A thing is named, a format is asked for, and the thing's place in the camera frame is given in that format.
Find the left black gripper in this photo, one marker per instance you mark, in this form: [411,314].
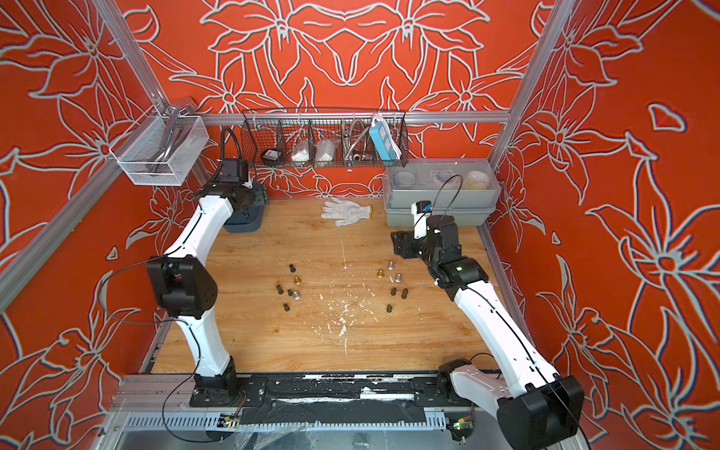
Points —
[261,197]

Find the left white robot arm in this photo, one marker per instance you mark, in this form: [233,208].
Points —
[185,289]

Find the black wire wall basket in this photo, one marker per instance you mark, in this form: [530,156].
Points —
[261,130]

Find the white knit glove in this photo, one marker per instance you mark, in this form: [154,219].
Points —
[345,213]

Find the black item in basket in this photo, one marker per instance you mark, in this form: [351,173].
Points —
[273,157]

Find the metal tool in clear bin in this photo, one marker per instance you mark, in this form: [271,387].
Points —
[175,111]

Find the clear plastic wall bin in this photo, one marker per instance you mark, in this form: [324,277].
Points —
[135,156]

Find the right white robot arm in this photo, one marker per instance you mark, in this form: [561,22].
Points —
[534,406]

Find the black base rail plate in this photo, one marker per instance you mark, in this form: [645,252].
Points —
[333,398]

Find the metal tongs in basket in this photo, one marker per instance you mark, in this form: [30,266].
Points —
[354,139]

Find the grey lidded storage container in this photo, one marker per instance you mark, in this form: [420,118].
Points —
[466,189]

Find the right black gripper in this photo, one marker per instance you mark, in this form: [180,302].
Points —
[406,240]

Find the white bag in basket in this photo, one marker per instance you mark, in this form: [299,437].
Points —
[325,152]
[301,152]

